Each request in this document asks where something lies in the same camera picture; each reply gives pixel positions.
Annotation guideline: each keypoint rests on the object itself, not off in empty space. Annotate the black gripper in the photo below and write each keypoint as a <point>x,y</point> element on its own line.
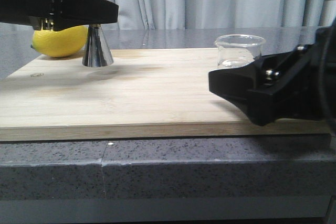
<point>58,15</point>
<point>281,86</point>

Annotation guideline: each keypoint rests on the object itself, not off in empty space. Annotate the yellow lemon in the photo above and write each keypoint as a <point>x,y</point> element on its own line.
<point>59,44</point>

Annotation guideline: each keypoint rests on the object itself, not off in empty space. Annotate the clear glass beaker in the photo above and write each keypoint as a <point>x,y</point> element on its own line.
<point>238,50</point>

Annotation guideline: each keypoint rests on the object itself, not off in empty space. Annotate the wooden cutting board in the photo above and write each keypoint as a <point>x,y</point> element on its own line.
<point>145,93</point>

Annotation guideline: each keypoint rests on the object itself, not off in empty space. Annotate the steel double jigger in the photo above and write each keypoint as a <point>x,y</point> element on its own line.
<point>97,52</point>

